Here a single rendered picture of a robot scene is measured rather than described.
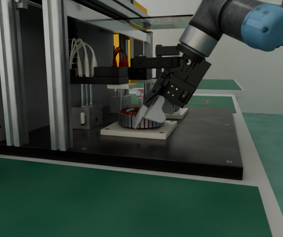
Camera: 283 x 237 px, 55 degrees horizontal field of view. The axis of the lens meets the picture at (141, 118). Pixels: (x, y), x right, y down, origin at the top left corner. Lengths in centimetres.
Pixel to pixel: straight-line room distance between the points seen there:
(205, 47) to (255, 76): 540
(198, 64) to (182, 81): 5
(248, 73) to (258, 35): 545
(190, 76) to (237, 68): 535
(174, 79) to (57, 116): 26
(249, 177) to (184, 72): 27
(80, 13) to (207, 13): 25
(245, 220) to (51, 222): 22
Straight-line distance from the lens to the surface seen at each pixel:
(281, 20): 53
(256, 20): 52
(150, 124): 61
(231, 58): 595
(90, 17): 63
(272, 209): 39
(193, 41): 59
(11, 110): 58
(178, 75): 62
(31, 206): 38
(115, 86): 64
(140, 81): 87
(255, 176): 49
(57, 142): 53
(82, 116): 67
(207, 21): 59
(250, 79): 597
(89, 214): 35
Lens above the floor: 92
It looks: 11 degrees down
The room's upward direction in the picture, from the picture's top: straight up
